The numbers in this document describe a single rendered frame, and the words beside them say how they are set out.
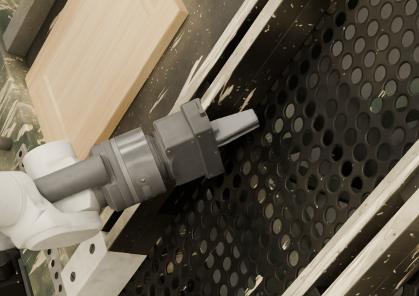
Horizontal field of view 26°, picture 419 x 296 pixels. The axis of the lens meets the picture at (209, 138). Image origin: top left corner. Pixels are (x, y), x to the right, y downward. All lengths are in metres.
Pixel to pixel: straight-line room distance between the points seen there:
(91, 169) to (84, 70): 0.54
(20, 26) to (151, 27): 0.45
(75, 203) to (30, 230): 0.07
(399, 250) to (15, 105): 0.98
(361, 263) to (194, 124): 0.28
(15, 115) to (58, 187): 0.66
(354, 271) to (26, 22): 1.04
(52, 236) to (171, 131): 0.19
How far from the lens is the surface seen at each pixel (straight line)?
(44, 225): 1.06
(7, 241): 1.73
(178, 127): 1.11
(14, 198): 1.04
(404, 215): 0.90
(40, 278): 1.55
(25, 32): 1.82
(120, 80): 1.47
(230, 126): 1.14
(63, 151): 1.13
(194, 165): 1.13
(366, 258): 0.93
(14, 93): 1.75
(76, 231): 1.09
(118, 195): 1.10
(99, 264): 1.34
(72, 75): 1.63
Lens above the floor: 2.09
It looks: 47 degrees down
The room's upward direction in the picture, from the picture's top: straight up
